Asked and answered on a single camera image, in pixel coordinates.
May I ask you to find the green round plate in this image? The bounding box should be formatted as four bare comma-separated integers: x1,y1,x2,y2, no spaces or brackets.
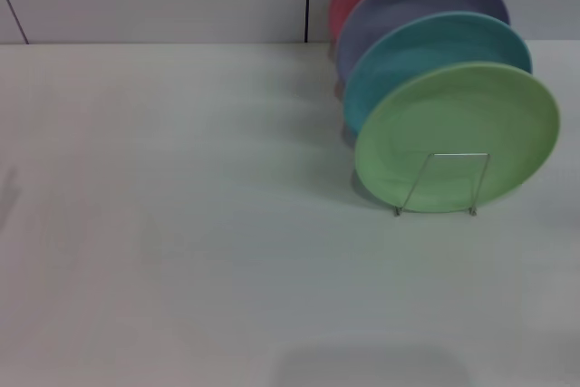
353,61,562,215

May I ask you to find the light blue round plate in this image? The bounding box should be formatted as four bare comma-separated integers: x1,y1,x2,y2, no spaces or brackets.
342,11,534,135

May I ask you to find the purple round plate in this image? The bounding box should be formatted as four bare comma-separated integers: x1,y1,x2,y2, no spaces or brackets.
334,0,511,83

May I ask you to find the chrome wire plate rack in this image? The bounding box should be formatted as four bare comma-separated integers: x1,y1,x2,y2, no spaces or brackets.
392,151,491,218

